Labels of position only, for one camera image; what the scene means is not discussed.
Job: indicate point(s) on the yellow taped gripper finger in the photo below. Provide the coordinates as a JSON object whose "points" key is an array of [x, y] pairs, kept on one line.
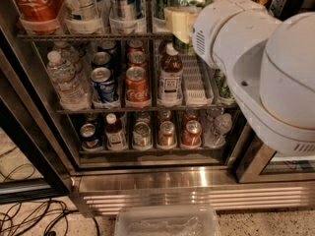
{"points": [[180, 19]]}

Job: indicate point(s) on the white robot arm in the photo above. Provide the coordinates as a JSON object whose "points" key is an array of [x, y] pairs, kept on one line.
{"points": [[269, 66]]}

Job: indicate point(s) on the rear red Coca-Cola can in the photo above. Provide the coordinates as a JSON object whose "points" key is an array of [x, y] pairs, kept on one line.
{"points": [[135, 45]]}

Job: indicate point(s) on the middle red Coca-Cola can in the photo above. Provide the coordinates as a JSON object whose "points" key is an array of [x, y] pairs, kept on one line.
{"points": [[138, 59]]}

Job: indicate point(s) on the brown tea bottle middle shelf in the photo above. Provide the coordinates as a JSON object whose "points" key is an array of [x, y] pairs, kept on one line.
{"points": [[170, 76]]}

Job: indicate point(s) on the silver blue can top shelf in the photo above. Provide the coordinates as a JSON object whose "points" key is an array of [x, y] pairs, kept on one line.
{"points": [[126, 10]]}

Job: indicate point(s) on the rear blue Pepsi can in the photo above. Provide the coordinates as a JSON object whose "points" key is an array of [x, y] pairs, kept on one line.
{"points": [[110, 47]]}

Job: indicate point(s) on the front green can middle shelf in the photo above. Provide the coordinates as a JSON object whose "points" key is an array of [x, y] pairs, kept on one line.
{"points": [[225, 94]]}

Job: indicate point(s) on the front red Coca-Cola can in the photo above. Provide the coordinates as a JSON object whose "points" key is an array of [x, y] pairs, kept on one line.
{"points": [[137, 85]]}

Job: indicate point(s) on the middle blue Pepsi can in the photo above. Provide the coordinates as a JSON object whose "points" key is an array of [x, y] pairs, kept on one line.
{"points": [[101, 59]]}

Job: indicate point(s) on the white green can top shelf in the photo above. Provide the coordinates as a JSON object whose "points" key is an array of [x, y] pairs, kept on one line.
{"points": [[82, 10]]}

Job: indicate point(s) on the front blue Pepsi can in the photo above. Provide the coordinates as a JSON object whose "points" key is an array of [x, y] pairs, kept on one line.
{"points": [[104, 85]]}

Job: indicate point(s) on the stainless steel fridge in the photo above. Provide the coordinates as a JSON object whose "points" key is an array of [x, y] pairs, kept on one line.
{"points": [[103, 181]]}

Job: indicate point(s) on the rear water bottle middle shelf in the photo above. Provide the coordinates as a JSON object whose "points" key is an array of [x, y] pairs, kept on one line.
{"points": [[67, 51]]}

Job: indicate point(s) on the water bottle shelf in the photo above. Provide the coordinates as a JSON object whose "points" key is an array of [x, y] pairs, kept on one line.
{"points": [[215, 136], [67, 51], [66, 83]]}

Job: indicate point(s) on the red can bottom shelf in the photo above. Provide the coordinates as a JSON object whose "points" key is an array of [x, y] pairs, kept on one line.
{"points": [[191, 135]]}

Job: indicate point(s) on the orange can bottom shelf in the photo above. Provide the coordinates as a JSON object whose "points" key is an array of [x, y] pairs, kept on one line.
{"points": [[166, 134]]}

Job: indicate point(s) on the silver green can bottom shelf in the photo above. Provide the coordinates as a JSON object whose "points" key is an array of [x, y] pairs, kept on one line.
{"points": [[142, 134]]}

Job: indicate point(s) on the water bottle bottom shelf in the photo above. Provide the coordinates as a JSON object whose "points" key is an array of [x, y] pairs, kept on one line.
{"points": [[215, 136]]}

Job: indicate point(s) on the front water bottle middle shelf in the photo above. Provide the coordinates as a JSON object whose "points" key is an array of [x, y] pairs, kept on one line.
{"points": [[66, 83]]}

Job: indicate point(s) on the tea bottle bottom shelf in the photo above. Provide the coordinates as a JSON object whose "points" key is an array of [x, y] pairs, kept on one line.
{"points": [[114, 131]]}

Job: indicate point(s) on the red Coca-Cola can top shelf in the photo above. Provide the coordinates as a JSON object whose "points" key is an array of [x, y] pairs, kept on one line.
{"points": [[40, 16]]}

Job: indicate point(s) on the blue Pepsi can bottom shelf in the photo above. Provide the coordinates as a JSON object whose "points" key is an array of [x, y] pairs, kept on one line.
{"points": [[91, 138]]}

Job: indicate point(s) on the open fridge glass door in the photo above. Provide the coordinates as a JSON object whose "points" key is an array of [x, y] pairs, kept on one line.
{"points": [[259, 162]]}

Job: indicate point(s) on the empty white tray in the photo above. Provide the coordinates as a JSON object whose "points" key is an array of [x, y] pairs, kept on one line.
{"points": [[196, 84]]}

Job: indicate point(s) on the clear plastic bin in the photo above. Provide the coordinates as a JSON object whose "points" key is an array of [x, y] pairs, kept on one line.
{"points": [[174, 220]]}

